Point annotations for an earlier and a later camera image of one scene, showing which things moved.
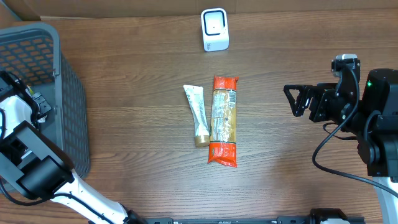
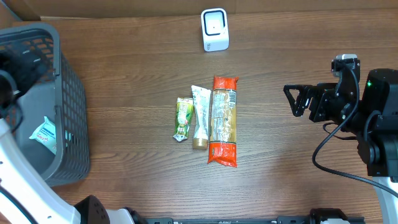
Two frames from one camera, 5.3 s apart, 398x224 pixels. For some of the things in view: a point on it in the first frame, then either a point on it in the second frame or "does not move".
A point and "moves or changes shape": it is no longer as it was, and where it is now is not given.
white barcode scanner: [214, 29] does not move
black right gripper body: [337, 107] does not move
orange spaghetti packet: [222, 149] does not move
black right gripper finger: [298, 106] does not move
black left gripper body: [46, 108] -> [22, 77]
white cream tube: [194, 96] moves or changes shape
